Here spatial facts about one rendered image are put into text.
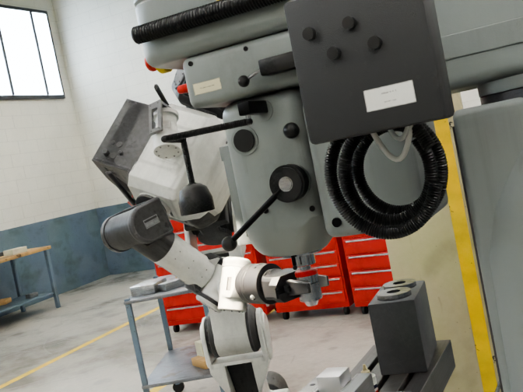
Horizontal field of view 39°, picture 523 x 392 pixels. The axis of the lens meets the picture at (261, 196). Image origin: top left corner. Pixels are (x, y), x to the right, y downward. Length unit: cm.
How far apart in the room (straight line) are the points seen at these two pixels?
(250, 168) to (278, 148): 7
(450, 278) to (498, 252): 201
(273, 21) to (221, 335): 111
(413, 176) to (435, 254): 194
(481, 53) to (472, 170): 20
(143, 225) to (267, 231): 45
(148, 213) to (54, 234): 1045
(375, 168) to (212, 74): 36
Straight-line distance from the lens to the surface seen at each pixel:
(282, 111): 138
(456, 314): 326
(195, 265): 188
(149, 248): 182
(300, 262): 148
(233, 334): 218
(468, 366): 333
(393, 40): 103
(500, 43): 126
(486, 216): 123
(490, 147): 121
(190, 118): 190
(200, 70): 142
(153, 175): 184
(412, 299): 188
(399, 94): 102
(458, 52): 127
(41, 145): 1238
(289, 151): 137
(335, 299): 652
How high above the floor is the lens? 151
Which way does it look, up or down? 3 degrees down
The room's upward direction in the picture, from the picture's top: 11 degrees counter-clockwise
